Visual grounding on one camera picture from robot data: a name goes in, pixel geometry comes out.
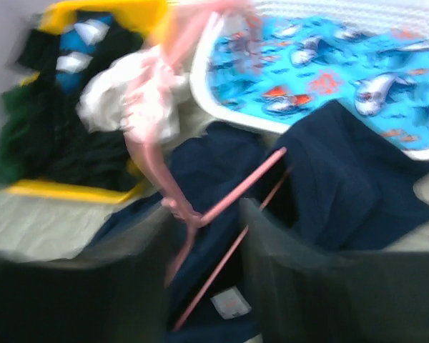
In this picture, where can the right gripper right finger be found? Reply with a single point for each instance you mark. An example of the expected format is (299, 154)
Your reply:
(300, 293)

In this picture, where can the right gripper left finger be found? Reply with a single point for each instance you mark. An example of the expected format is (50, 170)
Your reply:
(112, 292)

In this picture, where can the navy blue t shirt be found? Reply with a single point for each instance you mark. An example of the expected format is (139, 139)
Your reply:
(340, 187)

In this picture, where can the pink wire hanger front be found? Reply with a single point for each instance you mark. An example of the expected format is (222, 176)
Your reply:
(148, 154)

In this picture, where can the black garment with blue print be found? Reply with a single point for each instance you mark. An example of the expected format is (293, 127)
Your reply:
(55, 144)

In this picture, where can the yellow plastic bin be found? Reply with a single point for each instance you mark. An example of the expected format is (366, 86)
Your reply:
(137, 16)

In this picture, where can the dark green garment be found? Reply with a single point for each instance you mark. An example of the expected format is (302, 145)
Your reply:
(18, 109)

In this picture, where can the white crumpled garment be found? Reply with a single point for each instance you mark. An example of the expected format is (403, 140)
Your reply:
(137, 94)

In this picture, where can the blue shark print cloth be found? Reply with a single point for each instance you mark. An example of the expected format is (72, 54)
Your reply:
(301, 64)

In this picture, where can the white plastic basket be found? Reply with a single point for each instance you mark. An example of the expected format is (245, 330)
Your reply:
(373, 16)

